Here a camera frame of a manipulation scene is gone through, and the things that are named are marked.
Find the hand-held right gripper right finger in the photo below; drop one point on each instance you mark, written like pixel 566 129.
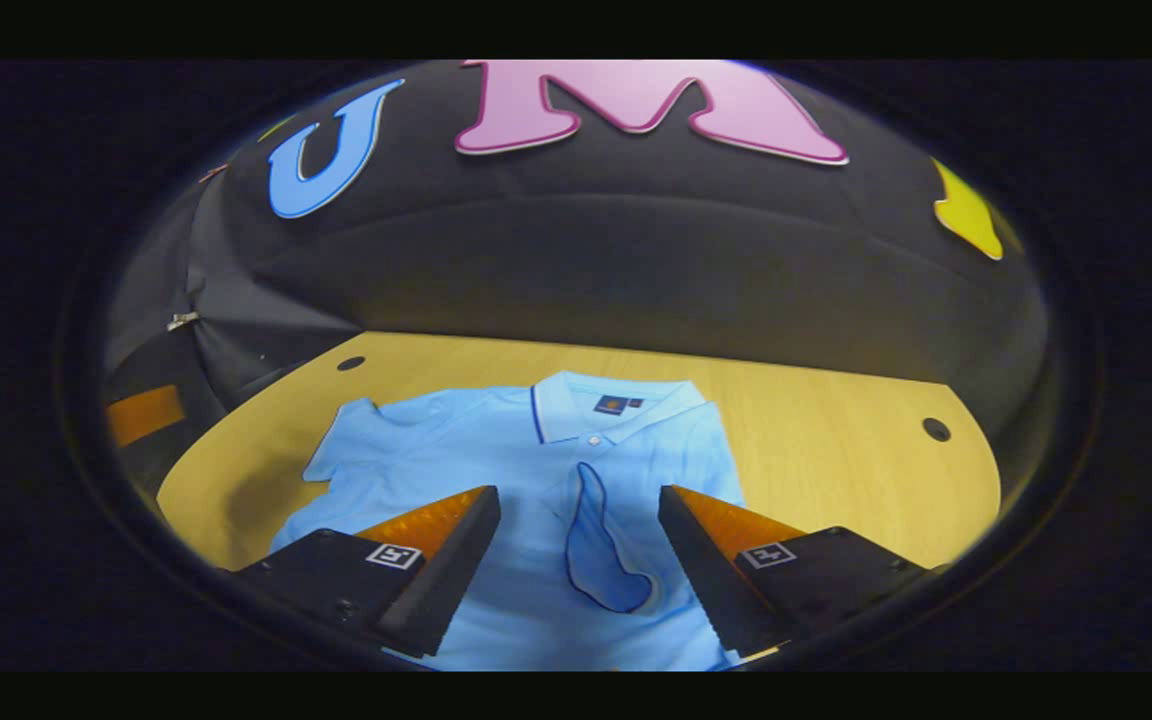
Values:
pixel 701 570

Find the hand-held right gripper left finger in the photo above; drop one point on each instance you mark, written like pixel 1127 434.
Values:
pixel 451 570

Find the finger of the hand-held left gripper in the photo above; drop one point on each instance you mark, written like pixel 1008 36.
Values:
pixel 144 415

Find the light blue T-shirt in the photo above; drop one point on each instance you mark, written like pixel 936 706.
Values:
pixel 496 450

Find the white backdrop clip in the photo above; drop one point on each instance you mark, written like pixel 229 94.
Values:
pixel 182 320

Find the black backdrop cloth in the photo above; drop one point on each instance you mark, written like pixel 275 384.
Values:
pixel 636 250

